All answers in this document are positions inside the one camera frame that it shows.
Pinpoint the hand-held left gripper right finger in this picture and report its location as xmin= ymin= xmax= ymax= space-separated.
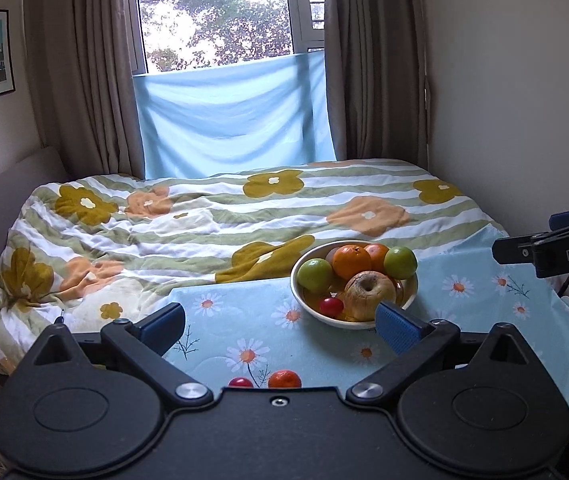
xmin=345 ymin=301 xmax=546 ymax=409

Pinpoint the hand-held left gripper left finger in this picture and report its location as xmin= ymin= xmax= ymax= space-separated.
xmin=9 ymin=302 xmax=215 ymax=409

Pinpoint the wrinkled yellow apple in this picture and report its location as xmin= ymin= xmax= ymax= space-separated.
xmin=343 ymin=270 xmax=397 ymax=322

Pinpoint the green apple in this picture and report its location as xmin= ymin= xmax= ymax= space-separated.
xmin=297 ymin=258 xmax=336 ymax=293
xmin=383 ymin=246 xmax=418 ymax=280

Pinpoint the orange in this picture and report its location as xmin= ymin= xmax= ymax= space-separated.
xmin=364 ymin=243 xmax=390 ymax=273
xmin=333 ymin=244 xmax=372 ymax=281

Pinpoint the cream bowl with yellow print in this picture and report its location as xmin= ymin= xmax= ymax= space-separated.
xmin=290 ymin=241 xmax=419 ymax=330

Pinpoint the blue daisy tablecloth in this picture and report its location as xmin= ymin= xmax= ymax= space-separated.
xmin=162 ymin=222 xmax=569 ymax=418

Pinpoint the floral striped blanket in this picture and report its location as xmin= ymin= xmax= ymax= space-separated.
xmin=0 ymin=158 xmax=510 ymax=376

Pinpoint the small tangerine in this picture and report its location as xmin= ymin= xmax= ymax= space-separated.
xmin=268 ymin=369 xmax=302 ymax=389

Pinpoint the beige headboard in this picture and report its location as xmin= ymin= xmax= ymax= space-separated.
xmin=0 ymin=146 xmax=70 ymax=331

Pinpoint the light blue window cloth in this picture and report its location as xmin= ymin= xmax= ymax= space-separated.
xmin=133 ymin=51 xmax=337 ymax=180

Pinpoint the brown curtain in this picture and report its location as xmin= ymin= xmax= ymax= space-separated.
xmin=324 ymin=0 xmax=432 ymax=171
xmin=24 ymin=0 xmax=146 ymax=181

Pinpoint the window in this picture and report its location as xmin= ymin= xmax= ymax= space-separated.
xmin=127 ymin=0 xmax=327 ymax=76

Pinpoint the white wall conduit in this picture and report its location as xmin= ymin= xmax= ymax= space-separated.
xmin=421 ymin=77 xmax=433 ymax=161

